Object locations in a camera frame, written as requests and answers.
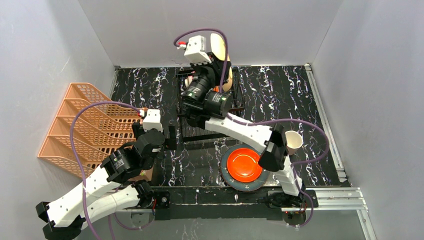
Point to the dark teal plate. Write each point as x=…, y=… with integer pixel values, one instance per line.
x=237, y=185

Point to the orange red plate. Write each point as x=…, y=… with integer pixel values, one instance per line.
x=242, y=165

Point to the orange patterned bowl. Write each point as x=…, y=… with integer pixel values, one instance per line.
x=188, y=81

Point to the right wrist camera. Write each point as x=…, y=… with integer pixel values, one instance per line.
x=195, y=51

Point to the pink mug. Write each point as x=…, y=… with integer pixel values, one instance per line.
x=294, y=141

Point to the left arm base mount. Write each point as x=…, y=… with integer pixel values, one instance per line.
x=145, y=197

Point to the yellow plate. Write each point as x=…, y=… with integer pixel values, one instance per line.
x=218, y=48

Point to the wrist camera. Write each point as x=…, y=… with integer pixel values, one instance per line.
x=151, y=119
x=195, y=51

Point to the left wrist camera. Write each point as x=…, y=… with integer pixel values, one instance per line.
x=151, y=119

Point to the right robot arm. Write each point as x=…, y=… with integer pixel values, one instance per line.
x=206, y=108

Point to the orange file organizer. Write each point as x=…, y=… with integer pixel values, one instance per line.
x=86, y=130

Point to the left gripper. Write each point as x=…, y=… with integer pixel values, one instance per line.
x=171, y=137

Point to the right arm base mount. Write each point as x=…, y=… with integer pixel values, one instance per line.
x=293, y=207

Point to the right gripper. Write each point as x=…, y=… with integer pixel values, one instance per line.
x=205, y=70

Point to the black wire dish rack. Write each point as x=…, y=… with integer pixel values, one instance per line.
x=186, y=115

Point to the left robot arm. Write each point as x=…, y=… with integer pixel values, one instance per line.
x=88, y=202

